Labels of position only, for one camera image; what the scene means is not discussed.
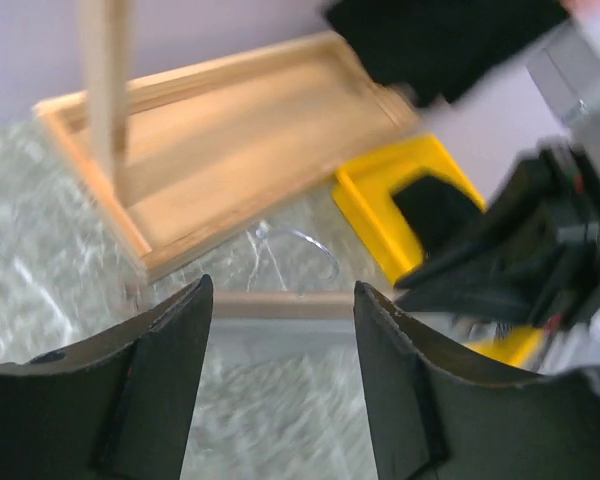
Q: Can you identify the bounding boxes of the black hanging underwear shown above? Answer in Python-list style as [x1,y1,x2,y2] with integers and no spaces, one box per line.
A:
[323,0,570,108]

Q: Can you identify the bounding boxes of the yellow plastic tray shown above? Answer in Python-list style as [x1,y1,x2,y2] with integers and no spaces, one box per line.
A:
[332,135,539,366]

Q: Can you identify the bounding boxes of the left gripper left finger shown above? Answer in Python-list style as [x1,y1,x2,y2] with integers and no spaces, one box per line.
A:
[0,276,213,479]

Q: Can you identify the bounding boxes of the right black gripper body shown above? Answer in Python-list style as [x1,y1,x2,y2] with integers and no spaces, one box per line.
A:
[526,144,600,330]

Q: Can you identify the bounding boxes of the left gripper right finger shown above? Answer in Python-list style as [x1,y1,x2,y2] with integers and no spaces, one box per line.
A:
[353,282,600,479]

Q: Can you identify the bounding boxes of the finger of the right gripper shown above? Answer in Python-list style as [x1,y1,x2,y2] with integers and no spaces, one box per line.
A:
[395,154,580,320]

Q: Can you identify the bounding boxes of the wooden clip hanger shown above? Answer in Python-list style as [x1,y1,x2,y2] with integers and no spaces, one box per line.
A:
[213,222,353,321]

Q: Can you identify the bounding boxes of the black underwear in tray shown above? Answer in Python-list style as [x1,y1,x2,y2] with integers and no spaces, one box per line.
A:
[391,174,482,256]

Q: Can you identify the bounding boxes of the wooden drying rack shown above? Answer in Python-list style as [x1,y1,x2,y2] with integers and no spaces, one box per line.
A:
[35,1,417,281]

